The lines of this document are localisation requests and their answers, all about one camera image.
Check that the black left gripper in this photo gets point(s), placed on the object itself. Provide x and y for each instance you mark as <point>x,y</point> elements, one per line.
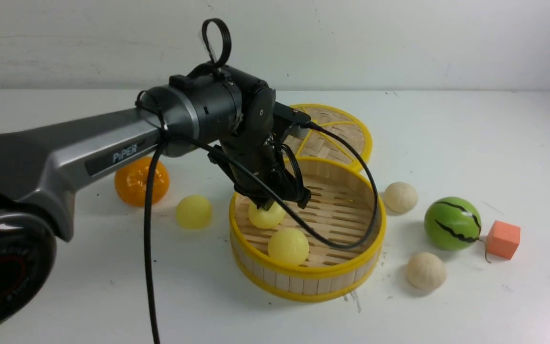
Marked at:
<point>271,162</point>

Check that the yellow bun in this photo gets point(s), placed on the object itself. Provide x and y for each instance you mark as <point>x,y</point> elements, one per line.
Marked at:
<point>289,246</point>
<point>194,212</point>
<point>265,219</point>

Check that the white bun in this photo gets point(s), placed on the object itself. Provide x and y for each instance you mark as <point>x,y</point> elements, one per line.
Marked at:
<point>425,271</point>
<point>400,197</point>

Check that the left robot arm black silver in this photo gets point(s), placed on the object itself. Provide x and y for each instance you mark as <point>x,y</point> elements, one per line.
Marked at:
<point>42,169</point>

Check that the bamboo steamer tray yellow rim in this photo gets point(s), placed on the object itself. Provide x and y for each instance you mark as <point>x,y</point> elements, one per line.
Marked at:
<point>340,209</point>

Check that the orange toy tangerine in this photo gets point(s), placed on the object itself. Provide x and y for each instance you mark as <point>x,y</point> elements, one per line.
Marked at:
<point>130,182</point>

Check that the green toy watermelon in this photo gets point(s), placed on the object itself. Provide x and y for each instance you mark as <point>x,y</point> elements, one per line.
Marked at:
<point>452,223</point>

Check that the orange foam cube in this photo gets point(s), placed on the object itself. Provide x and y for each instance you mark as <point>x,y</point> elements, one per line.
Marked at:
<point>503,240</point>

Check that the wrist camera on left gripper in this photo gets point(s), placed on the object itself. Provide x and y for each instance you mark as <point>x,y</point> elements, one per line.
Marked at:
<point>289,122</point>

